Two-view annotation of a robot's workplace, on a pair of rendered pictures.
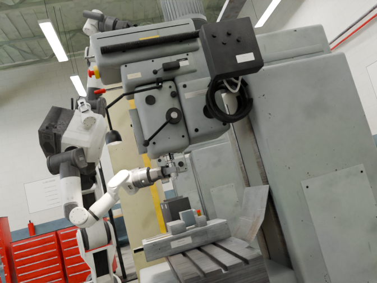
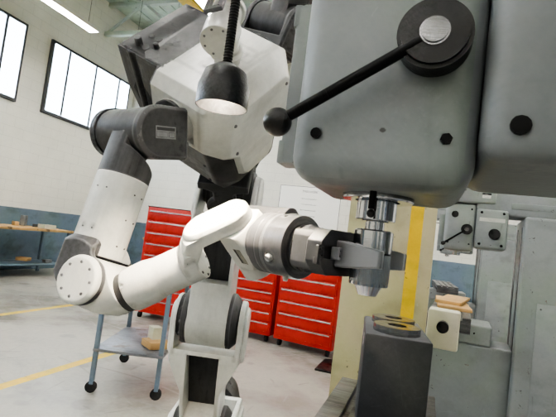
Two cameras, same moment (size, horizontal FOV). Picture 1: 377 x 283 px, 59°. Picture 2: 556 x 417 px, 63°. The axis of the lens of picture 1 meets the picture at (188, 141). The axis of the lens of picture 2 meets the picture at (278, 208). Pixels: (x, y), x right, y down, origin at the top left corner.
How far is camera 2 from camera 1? 1.01 m
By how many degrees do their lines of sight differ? 30
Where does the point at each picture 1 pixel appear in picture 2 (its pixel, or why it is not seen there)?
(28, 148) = not seen: hidden behind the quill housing
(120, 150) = not seen: hidden behind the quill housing
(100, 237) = (209, 329)
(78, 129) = (202, 64)
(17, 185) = (274, 184)
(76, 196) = (103, 225)
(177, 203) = (392, 348)
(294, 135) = not seen: outside the picture
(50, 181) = (312, 192)
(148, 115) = (335, 22)
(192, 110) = (537, 30)
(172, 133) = (404, 113)
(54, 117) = (170, 27)
